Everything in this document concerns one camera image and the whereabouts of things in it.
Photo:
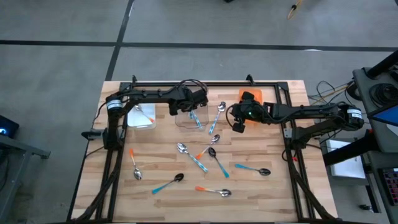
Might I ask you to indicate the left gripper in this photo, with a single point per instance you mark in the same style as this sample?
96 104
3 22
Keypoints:
183 98

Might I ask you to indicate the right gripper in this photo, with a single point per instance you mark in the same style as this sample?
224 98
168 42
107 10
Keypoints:
248 112

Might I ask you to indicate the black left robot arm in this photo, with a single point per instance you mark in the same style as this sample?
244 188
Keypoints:
146 95

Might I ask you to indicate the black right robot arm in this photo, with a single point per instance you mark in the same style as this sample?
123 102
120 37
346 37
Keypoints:
298 110

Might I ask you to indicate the orange plastic bin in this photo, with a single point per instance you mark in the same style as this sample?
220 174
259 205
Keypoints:
258 93

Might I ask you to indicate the clear plastic bin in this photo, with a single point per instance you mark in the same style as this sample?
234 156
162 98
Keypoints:
183 121

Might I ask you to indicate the white plastic bin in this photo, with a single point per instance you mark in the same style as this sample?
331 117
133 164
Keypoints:
136 119

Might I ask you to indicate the black diagonal beam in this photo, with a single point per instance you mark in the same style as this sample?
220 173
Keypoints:
345 154

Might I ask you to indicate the white box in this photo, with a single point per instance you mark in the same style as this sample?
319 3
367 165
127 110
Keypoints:
348 165

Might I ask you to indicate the black equipment cart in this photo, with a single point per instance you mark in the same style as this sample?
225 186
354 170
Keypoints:
362 90

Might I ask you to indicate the blue panel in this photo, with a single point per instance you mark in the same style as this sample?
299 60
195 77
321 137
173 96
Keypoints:
388 116

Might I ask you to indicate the keypad with coloured keys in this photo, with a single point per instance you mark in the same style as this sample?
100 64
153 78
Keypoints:
392 183

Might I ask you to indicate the grey metal stand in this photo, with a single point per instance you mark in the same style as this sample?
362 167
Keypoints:
28 149

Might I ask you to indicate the black device blue lights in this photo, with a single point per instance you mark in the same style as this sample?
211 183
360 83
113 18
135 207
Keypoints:
9 127

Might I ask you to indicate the black clamp bracket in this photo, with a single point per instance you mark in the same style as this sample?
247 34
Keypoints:
90 134

